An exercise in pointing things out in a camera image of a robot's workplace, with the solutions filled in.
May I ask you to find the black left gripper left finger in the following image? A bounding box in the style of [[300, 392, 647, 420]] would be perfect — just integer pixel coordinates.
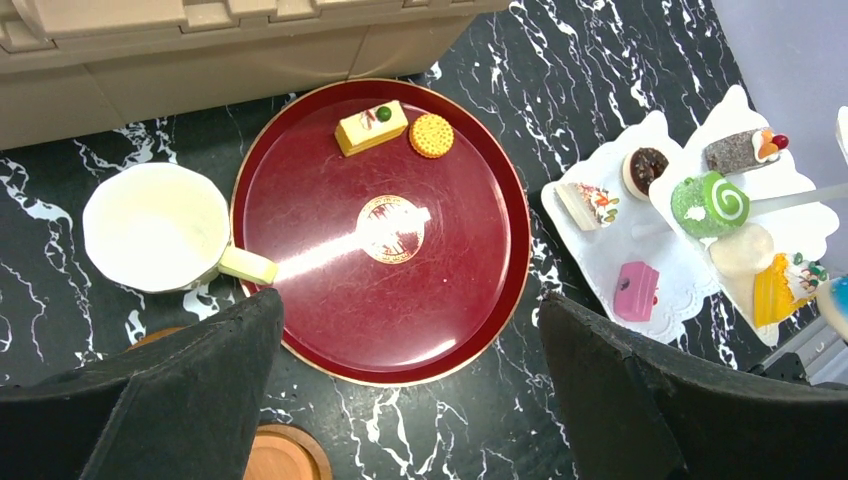
[[1, 289, 284, 479]]

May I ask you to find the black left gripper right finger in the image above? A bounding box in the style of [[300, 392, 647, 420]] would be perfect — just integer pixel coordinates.
[[538, 293, 847, 479]]

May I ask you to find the pink rectangular cake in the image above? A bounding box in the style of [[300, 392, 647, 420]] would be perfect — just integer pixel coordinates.
[[613, 261, 659, 323]]

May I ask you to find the white round cake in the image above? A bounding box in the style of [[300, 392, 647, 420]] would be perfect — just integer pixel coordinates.
[[708, 223, 775, 278]]

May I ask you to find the yellow triangular cake slice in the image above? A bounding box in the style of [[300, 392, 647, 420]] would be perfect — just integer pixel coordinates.
[[753, 252, 829, 328]]

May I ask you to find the white three-tier cake stand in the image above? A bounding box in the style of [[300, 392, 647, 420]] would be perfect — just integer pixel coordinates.
[[541, 85, 840, 346]]

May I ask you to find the white triangular cake slice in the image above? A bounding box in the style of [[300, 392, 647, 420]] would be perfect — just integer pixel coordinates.
[[554, 182, 620, 231]]

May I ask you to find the green cube cake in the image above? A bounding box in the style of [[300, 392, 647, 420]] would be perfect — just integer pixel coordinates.
[[670, 171, 751, 239]]

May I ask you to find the blue frosted donut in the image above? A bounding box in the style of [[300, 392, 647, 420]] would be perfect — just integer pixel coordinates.
[[816, 276, 848, 341]]

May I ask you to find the chocolate donut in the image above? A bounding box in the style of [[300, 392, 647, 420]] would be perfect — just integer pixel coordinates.
[[622, 147, 669, 202]]

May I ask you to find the strawberry cupcake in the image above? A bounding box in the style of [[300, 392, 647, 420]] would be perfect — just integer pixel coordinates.
[[703, 127, 789, 176]]

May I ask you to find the brown wooden coaster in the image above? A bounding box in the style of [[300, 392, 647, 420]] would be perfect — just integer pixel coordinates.
[[128, 327, 182, 350]]

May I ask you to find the light wooden coaster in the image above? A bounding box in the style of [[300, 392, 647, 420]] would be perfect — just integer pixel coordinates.
[[243, 424, 333, 480]]

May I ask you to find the pale yellow mug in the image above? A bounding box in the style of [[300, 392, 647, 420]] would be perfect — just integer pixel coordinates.
[[82, 162, 278, 293]]

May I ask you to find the round red tray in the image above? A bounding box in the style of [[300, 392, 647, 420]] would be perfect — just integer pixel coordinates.
[[230, 79, 532, 386]]

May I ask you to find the yellow rectangular cake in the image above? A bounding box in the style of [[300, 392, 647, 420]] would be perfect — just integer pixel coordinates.
[[334, 100, 409, 157]]

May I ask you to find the orange round cookie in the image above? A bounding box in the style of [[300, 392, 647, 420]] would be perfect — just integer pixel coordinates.
[[408, 113, 454, 159]]

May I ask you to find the tan plastic toolbox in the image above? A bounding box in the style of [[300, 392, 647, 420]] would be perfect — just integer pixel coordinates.
[[1, 0, 506, 149]]

